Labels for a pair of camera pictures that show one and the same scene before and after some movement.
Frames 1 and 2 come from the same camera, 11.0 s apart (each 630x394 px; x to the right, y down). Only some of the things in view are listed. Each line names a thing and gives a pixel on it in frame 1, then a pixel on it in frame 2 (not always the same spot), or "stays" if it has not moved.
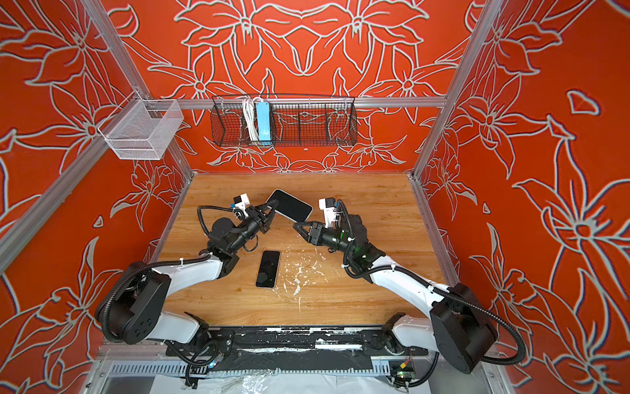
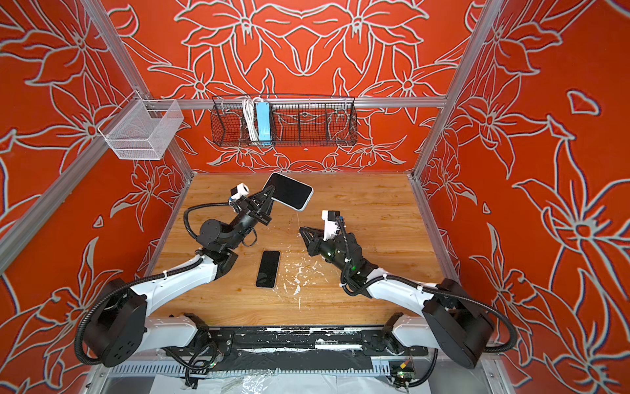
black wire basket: [295, 121] stays
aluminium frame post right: [489, 11] stays
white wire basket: [143, 129] stays
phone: [290, 206] → [289, 192]
